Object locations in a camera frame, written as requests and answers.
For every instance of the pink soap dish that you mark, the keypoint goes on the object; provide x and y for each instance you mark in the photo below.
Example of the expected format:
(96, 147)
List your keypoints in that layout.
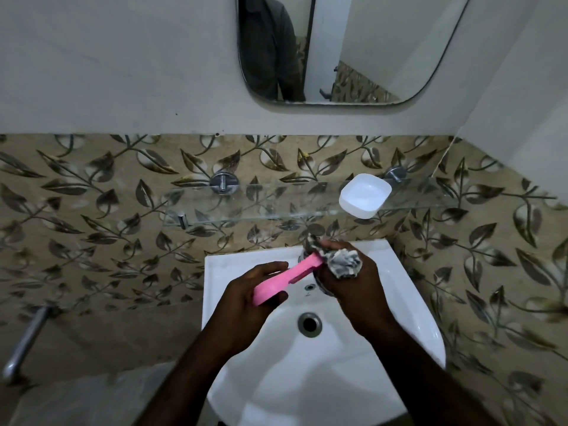
(284, 279)

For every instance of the white sink basin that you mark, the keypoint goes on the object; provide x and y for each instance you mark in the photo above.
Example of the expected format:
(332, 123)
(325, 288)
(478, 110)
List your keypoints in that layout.
(310, 381)

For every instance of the white soap dish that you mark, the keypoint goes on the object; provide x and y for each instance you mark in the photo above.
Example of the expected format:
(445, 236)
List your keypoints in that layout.
(364, 196)

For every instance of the checkered cleaning cloth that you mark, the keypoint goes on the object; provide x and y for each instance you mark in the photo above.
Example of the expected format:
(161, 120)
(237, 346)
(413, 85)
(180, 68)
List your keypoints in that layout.
(341, 261)

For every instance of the person's right hand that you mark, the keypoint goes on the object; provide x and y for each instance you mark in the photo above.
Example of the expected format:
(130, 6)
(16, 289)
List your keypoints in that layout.
(364, 297)

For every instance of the person's left forearm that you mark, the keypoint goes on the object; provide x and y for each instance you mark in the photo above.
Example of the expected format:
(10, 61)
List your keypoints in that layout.
(186, 386)

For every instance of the glass shelf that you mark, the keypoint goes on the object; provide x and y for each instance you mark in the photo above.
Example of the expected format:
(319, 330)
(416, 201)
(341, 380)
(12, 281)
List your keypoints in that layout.
(284, 201)

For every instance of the chrome wall tap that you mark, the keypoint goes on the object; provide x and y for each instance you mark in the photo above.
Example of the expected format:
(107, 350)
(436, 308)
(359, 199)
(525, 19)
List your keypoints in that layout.
(24, 343)

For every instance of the rounded wall mirror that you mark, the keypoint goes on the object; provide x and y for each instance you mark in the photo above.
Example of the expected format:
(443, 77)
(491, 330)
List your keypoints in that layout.
(390, 44)

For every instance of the metal sink drain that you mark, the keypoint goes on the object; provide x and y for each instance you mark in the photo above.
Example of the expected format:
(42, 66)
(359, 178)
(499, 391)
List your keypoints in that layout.
(309, 324)

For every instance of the person's left hand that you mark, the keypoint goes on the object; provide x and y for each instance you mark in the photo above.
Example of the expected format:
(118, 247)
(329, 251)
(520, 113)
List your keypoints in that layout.
(244, 315)

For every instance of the person's right forearm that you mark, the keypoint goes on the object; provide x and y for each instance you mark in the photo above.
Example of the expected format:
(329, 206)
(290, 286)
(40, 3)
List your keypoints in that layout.
(430, 386)

